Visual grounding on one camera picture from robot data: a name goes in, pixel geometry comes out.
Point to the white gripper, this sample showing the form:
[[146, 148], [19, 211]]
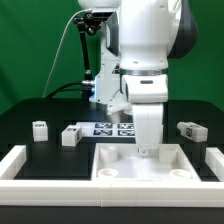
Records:
[[147, 121]]

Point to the white square tabletop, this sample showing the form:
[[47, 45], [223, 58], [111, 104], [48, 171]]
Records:
[[123, 162]]

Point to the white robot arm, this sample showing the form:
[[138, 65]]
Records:
[[138, 39]]

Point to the white U-shaped fence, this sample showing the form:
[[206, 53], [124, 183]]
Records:
[[109, 192]]

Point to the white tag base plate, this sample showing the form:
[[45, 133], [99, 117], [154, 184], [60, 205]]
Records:
[[105, 129]]

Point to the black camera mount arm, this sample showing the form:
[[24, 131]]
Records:
[[85, 46]]

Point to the grey camera on mount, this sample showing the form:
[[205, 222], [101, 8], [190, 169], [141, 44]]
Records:
[[101, 15]]

